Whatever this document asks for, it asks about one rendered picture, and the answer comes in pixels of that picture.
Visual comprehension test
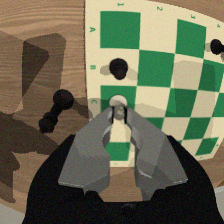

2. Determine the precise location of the white pawn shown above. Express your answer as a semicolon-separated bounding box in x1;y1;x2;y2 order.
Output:
110;94;127;121

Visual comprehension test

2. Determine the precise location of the green and cream chessboard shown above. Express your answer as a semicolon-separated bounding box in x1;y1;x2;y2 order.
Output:
85;0;224;167

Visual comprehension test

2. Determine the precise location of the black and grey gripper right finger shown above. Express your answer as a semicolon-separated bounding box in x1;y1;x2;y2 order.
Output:
123;106;224;224

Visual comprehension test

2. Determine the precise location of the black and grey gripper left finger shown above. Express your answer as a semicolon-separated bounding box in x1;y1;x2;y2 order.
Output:
22;106;114;224

